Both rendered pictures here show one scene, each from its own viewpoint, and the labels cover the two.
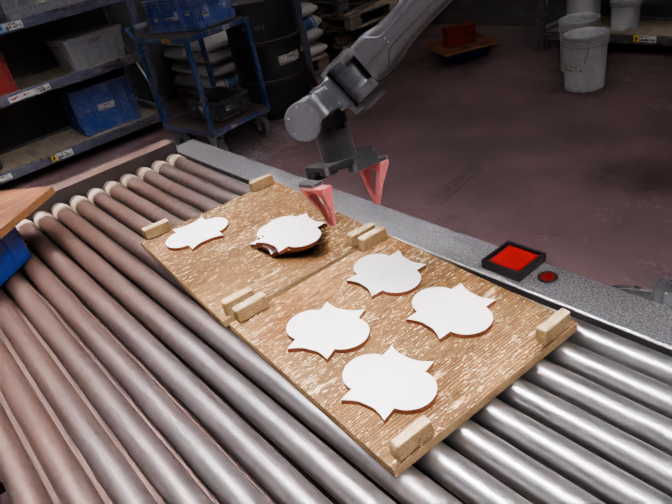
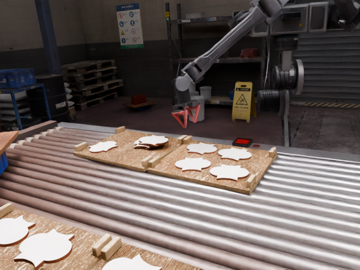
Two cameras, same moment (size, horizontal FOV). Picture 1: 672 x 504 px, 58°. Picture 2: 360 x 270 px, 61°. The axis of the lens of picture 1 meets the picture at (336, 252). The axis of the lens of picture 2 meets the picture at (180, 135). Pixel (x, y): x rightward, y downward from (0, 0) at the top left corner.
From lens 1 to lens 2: 0.61 m
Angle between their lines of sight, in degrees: 27
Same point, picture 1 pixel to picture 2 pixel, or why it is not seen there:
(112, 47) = not seen: outside the picture
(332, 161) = (185, 102)
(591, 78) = (200, 115)
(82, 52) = not seen: outside the picture
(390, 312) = (212, 157)
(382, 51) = (208, 61)
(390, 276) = (204, 148)
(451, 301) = (233, 151)
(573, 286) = (266, 147)
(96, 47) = not seen: outside the picture
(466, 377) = (254, 167)
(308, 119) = (185, 82)
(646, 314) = (293, 150)
